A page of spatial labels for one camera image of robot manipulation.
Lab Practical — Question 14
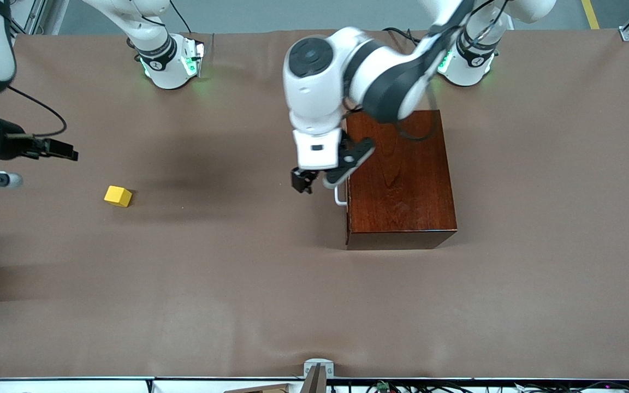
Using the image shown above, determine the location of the dark brown wooden cabinet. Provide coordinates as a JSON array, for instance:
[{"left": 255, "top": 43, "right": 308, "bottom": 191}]
[{"left": 345, "top": 109, "right": 458, "bottom": 251}]

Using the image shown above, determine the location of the yellow block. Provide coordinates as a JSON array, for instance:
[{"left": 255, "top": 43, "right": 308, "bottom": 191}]
[{"left": 104, "top": 186, "right": 133, "bottom": 208}]

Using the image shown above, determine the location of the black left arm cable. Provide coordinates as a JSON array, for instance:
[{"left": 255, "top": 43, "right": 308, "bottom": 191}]
[{"left": 394, "top": 0, "right": 509, "bottom": 141}]

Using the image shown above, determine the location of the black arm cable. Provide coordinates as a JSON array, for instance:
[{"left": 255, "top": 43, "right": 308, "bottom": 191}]
[
  {"left": 394, "top": 0, "right": 509, "bottom": 141},
  {"left": 0, "top": 85, "right": 68, "bottom": 137}
]

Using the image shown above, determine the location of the white table edge rail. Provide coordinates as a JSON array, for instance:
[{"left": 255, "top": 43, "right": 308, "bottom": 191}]
[{"left": 0, "top": 377, "right": 304, "bottom": 393}]

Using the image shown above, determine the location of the grey metal camera bracket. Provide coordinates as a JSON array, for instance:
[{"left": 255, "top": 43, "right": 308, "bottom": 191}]
[{"left": 304, "top": 359, "right": 334, "bottom": 393}]

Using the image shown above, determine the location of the black base cable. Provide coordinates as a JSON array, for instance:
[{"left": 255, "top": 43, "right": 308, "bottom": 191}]
[
  {"left": 383, "top": 26, "right": 420, "bottom": 42},
  {"left": 170, "top": 0, "right": 195, "bottom": 33}
]

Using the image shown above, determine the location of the brown table cloth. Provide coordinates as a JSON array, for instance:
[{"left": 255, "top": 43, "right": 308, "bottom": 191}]
[{"left": 0, "top": 30, "right": 629, "bottom": 380}]

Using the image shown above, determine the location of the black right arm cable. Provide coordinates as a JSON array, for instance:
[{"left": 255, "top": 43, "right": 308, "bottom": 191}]
[{"left": 0, "top": 85, "right": 68, "bottom": 137}]

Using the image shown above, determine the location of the wooden drawer with white handle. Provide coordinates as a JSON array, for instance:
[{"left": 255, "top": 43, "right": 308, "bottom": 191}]
[{"left": 334, "top": 174, "right": 352, "bottom": 245}]

